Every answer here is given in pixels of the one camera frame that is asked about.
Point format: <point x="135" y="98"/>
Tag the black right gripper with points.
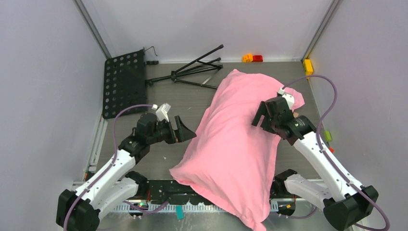
<point x="262" y="110"/>

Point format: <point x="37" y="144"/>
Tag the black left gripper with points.
<point x="187" y="134"/>

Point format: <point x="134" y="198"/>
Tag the pink pillowcase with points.
<point x="230" y="162"/>

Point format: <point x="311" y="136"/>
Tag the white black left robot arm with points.
<point x="82" y="209"/>

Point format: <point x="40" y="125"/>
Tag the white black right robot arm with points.
<point x="344" y="200"/>

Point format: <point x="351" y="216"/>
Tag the red toy block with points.
<point x="257" y="58"/>

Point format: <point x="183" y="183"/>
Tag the orange toy block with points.
<point x="247" y="58"/>

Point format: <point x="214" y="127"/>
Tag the black folded tripod stand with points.
<point x="196" y="66"/>

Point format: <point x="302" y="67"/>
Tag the yellow toy block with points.
<point x="308" y="67"/>

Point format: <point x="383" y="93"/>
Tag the green toy block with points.
<point x="327" y="136"/>

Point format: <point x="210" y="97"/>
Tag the black perforated music stand tray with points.
<point x="124" y="83"/>

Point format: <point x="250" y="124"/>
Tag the teal tape piece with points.
<point x="179" y="212"/>

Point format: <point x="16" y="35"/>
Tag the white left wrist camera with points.
<point x="162" y="112"/>

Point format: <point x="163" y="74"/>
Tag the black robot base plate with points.
<point x="159" y="191"/>

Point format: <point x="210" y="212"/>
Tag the aluminium slotted rail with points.
<point x="275" y="206"/>

